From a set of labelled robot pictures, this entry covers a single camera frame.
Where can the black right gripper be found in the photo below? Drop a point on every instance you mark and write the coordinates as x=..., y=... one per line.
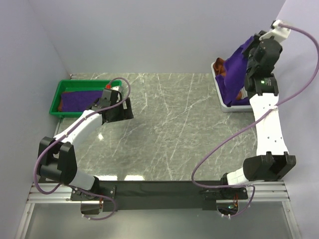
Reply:
x=255, y=40

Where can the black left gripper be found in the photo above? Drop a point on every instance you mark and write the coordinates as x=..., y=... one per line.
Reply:
x=126, y=114

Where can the purple towel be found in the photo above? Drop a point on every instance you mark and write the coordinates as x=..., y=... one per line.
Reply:
x=233, y=82
x=78, y=101

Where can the brown towel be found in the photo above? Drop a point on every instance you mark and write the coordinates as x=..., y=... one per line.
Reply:
x=60, y=106
x=218, y=68

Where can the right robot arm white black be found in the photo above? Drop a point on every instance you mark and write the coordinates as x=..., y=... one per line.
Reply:
x=272, y=161

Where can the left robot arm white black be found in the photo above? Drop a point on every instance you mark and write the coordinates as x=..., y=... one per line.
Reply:
x=56, y=156

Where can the brown towel in basket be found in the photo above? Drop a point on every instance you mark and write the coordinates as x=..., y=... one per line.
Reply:
x=218, y=68

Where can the white plastic basket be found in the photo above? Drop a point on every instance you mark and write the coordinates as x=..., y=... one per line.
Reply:
x=224, y=108

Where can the black base bar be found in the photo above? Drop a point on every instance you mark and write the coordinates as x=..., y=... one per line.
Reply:
x=151, y=195

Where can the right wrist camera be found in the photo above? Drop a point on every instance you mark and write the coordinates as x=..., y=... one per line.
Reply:
x=277, y=32

